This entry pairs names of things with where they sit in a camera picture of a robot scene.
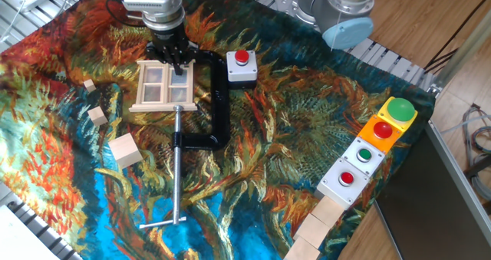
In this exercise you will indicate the grey box green button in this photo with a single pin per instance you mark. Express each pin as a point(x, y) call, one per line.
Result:
point(364, 155)

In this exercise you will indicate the small wooden sliding window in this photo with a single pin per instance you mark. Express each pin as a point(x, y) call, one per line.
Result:
point(153, 107)

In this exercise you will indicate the black C-clamp with silver screw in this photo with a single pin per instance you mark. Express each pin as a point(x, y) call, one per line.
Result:
point(220, 110)

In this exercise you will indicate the white board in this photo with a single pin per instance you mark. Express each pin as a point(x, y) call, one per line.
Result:
point(15, 241)

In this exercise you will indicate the white zip tie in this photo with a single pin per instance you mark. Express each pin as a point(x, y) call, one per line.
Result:
point(337, 31)

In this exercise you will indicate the dark panel with aluminium edge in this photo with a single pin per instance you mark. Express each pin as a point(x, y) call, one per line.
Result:
point(422, 198)

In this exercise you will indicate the orange box red button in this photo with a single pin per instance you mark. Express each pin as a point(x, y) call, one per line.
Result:
point(383, 130)

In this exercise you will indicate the medium wooden cube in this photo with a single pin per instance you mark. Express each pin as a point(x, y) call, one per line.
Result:
point(97, 116)

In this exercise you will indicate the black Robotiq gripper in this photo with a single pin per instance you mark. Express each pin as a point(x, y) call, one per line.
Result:
point(169, 43)

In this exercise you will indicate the yellow box green mushroom button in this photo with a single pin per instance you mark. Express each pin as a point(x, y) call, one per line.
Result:
point(401, 109)

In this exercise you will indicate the aluminium frame post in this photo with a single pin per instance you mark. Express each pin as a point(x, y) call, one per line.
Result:
point(460, 54)

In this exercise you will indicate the grey box red button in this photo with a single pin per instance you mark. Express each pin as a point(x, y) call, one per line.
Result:
point(241, 71)
point(346, 178)

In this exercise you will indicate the small wooden cube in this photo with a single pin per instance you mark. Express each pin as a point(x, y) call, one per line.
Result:
point(89, 85)

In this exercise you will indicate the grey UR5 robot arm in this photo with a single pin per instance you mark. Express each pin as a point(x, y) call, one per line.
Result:
point(345, 33)

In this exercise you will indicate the large wooden cube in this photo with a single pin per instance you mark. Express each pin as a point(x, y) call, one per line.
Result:
point(124, 150)

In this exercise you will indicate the colourful painted cloth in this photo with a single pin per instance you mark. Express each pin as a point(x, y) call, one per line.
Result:
point(268, 137)

